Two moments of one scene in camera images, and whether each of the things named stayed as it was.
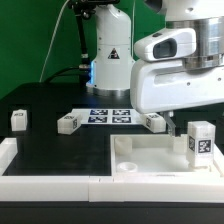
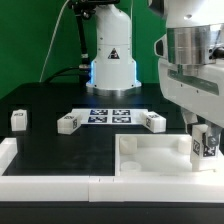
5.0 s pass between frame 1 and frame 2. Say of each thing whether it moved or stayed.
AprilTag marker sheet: stayed
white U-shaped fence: stayed
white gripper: moved
